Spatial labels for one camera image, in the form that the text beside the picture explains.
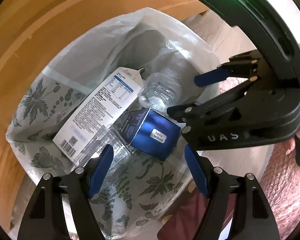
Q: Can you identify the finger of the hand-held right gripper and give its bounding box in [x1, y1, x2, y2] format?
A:
[167, 79, 255, 130]
[194, 51, 265, 87]

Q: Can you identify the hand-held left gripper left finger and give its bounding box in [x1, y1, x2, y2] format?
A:
[17, 144, 114, 240]

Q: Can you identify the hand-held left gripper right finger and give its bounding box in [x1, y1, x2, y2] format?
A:
[157, 144, 280, 240]

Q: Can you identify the clear plastic clamshell container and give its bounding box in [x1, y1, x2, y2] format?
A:
[70, 124, 134, 180]

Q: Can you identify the clear plastic bottle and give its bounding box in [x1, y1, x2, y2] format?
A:
[138, 47, 198, 110]

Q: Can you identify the blue carton box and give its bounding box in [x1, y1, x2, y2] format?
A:
[120, 107, 182, 161]

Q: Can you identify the white milk carton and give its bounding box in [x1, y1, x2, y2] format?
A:
[52, 67, 143, 163]

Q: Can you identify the printed white trash bag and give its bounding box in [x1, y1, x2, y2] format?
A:
[5, 7, 222, 240]

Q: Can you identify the maroon cloth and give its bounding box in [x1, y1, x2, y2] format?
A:
[162, 180, 238, 240]

